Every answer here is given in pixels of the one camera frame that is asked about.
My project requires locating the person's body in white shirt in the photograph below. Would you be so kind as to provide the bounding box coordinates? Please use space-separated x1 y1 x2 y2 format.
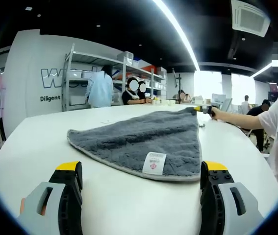
257 83 278 189

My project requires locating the person's right hand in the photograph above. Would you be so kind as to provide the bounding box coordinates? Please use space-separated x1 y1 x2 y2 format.
211 107 224 121

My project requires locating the black stand pole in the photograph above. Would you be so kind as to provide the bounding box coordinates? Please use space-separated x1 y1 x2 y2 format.
172 68 184 99

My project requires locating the ceiling air conditioner unit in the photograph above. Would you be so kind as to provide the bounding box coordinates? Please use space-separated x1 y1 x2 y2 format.
230 0 271 38

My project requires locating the white table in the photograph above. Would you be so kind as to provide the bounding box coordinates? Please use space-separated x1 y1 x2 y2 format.
0 104 278 235

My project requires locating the metal storage shelf with bins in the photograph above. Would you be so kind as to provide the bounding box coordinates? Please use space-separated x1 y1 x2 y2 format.
69 51 167 106

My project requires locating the ceiling light strip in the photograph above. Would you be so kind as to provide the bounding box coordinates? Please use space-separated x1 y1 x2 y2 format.
152 0 201 72
250 62 273 78

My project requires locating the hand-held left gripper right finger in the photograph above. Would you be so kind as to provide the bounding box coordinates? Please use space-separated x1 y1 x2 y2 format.
201 161 265 235

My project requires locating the grey fluffy towel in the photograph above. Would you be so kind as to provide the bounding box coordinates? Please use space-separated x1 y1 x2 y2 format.
67 106 206 182

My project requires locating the grey metal shelving rack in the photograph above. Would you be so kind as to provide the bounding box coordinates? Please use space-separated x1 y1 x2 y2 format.
123 57 168 99
61 43 127 112

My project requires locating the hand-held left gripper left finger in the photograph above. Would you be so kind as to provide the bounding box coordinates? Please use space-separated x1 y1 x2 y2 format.
18 161 83 235

